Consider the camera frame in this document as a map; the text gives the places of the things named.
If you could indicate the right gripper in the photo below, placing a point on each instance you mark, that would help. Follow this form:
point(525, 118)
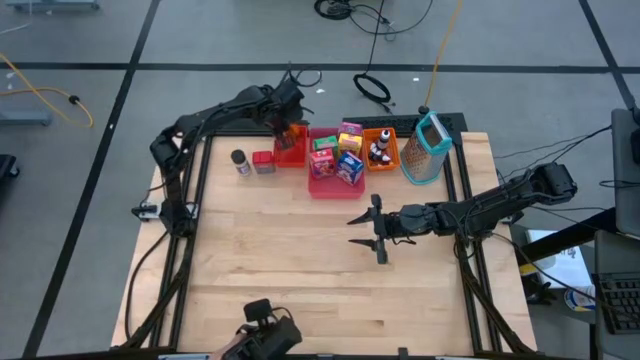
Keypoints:
point(400, 222)

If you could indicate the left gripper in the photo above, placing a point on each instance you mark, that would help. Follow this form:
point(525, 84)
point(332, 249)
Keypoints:
point(287, 105)

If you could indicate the brown snack packet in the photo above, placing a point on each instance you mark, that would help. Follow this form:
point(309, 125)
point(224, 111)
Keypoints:
point(286, 143)

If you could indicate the green Apple Jacks cereal box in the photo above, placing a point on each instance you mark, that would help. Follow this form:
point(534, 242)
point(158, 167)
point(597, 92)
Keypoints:
point(325, 143)

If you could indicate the red Froot Loops cereal box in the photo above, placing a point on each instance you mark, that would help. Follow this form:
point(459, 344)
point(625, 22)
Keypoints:
point(322, 163)

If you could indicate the blue Frosted Flakes cereal box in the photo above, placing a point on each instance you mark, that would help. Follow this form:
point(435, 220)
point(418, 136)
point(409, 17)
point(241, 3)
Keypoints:
point(349, 168)

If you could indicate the yellow Corn Pops cereal box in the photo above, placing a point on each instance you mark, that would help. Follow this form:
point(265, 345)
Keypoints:
point(350, 144)

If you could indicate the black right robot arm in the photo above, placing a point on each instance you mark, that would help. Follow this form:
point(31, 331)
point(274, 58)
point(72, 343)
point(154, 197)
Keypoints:
point(500, 197)

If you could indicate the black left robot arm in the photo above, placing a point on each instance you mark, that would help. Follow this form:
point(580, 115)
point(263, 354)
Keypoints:
point(172, 200)

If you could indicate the red plastic basket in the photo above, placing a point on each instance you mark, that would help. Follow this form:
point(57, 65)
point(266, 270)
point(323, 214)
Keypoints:
point(292, 159)

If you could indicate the red-lidded spice tin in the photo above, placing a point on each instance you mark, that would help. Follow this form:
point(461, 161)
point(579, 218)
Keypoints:
point(263, 161)

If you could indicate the black-lidded spice jar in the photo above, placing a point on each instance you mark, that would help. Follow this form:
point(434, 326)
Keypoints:
point(241, 162)

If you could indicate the pink plastic bin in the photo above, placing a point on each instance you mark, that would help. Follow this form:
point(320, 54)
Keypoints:
point(330, 189)

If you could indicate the pink cereal box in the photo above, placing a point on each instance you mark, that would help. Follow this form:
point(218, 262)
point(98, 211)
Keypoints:
point(350, 128)

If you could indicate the orange plastic basket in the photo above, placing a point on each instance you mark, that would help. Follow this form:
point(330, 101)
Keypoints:
point(395, 150)

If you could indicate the small white black bottle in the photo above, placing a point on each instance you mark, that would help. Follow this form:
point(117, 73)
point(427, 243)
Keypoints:
point(383, 139)

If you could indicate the teal-trimmed metal box grater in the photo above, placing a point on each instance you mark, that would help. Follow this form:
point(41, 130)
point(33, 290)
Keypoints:
point(425, 150)

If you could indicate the black table edge clamp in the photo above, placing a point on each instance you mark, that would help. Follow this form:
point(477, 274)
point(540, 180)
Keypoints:
point(402, 352)

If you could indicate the white paper sheet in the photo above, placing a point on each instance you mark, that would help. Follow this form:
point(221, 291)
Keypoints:
point(565, 265)

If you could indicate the black desk beam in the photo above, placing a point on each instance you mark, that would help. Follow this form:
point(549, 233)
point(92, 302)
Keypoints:
point(570, 237)

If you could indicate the round printed sticker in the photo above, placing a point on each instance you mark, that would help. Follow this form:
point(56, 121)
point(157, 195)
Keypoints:
point(580, 300)

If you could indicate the black keyboard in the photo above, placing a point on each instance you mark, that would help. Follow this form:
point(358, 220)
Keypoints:
point(622, 300)

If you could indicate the grey laptop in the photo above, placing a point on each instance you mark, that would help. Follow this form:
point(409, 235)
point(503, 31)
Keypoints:
point(627, 175)

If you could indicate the black caster wheel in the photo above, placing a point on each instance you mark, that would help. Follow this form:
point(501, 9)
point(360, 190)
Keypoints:
point(7, 166)

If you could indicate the black aluminium table frame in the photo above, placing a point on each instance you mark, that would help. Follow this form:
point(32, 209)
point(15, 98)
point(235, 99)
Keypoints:
point(240, 134)

